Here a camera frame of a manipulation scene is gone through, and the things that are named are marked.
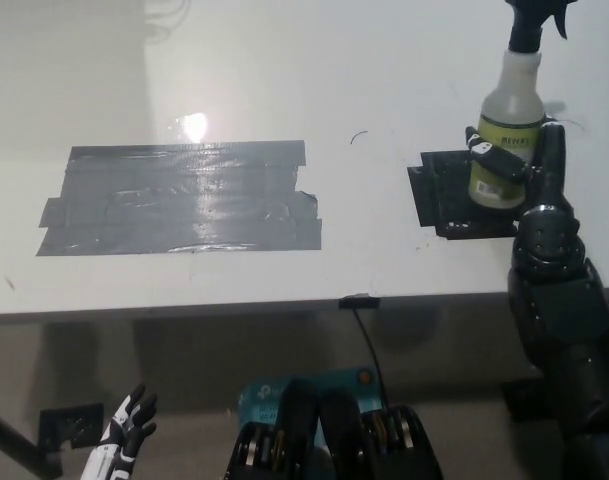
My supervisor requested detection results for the black table leg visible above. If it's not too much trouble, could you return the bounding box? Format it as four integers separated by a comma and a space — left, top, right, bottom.
0, 402, 65, 480

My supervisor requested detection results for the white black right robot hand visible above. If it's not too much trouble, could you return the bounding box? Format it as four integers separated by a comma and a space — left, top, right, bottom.
465, 119, 585, 281

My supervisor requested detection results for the black cable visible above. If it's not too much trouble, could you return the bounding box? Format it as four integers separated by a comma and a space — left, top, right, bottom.
352, 306, 388, 412

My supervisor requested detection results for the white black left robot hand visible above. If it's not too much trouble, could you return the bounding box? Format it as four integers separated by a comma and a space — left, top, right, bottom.
81, 383, 159, 480

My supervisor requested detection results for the teal router box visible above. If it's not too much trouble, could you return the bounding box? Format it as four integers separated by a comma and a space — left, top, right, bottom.
237, 367, 376, 451

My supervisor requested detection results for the green label spray bottle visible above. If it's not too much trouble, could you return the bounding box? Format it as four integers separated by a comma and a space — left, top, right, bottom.
470, 0, 571, 209

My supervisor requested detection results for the black tape patch on table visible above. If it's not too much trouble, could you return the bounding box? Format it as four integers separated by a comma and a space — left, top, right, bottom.
406, 149, 521, 241

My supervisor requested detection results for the grey duct tape patch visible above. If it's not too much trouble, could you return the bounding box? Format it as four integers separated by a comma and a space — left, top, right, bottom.
34, 140, 323, 258

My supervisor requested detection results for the black cable clip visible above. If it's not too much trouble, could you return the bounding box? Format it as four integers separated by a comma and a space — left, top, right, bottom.
337, 294, 382, 309

